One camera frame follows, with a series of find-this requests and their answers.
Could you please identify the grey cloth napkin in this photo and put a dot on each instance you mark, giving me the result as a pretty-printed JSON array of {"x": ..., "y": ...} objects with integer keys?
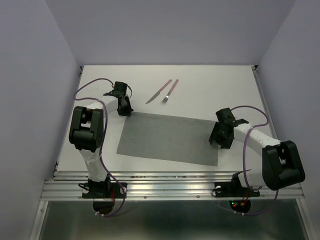
[{"x": 171, "y": 138}]

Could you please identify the pink handled knife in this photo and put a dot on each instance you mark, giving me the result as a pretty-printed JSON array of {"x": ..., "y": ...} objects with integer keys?
[{"x": 159, "y": 91}]

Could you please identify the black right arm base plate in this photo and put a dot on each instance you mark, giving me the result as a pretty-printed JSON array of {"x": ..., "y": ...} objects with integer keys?
[{"x": 230, "y": 189}]

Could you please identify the aluminium mounting rail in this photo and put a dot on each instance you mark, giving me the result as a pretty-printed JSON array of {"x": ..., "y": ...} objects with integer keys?
[{"x": 141, "y": 186}]

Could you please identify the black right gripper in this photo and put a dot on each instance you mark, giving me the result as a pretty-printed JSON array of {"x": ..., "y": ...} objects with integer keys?
[{"x": 224, "y": 143}]

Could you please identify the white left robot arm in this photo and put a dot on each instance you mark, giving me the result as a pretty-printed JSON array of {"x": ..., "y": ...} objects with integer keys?
[{"x": 88, "y": 128}]

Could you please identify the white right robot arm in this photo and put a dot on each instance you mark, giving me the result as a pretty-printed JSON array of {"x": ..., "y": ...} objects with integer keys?
[{"x": 281, "y": 165}]

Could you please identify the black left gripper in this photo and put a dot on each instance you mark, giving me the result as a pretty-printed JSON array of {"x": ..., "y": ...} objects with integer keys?
[{"x": 127, "y": 112}]

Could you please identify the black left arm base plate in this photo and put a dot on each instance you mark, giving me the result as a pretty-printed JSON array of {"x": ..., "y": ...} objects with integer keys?
[{"x": 102, "y": 190}]

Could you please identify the pink handled fork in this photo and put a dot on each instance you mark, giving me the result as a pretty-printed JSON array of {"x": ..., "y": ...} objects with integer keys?
[{"x": 166, "y": 98}]

